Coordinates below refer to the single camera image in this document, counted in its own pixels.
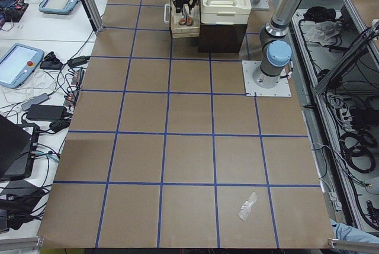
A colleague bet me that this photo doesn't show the white plastic tray box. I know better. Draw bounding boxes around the white plastic tray box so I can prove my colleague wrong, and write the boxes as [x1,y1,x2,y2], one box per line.
[200,0,252,25]

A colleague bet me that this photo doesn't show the dark brown wooden cabinet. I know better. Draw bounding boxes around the dark brown wooden cabinet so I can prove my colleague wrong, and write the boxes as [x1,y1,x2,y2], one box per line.
[198,23,248,53]

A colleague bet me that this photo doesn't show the far blue teach pendant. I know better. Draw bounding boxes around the far blue teach pendant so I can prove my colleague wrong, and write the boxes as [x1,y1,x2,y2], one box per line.
[38,0,79,15]

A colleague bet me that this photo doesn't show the blue teach pendant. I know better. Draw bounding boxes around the blue teach pendant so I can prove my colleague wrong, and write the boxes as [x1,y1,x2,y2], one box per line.
[1,43,44,89]
[38,0,79,15]

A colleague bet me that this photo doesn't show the white crumpled cloth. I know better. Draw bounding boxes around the white crumpled cloth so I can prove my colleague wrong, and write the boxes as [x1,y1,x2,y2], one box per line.
[304,21,342,46]

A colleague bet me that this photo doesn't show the near blue teach pendant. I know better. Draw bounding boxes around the near blue teach pendant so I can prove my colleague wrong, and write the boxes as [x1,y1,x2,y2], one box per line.
[1,43,44,89]

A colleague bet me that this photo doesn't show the clear plastic wrapper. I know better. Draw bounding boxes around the clear plastic wrapper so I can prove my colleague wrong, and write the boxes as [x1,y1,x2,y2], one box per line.
[237,191,258,221]

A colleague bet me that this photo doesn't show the black laptop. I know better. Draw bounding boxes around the black laptop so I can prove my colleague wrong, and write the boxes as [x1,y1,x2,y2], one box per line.
[1,116,40,181]

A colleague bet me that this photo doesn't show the wooden drawer with white handle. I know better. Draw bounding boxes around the wooden drawer with white handle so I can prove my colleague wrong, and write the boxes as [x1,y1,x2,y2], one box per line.
[163,0,200,38]

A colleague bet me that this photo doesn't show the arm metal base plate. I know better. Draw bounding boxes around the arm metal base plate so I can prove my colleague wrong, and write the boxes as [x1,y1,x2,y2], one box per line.
[242,60,291,98]

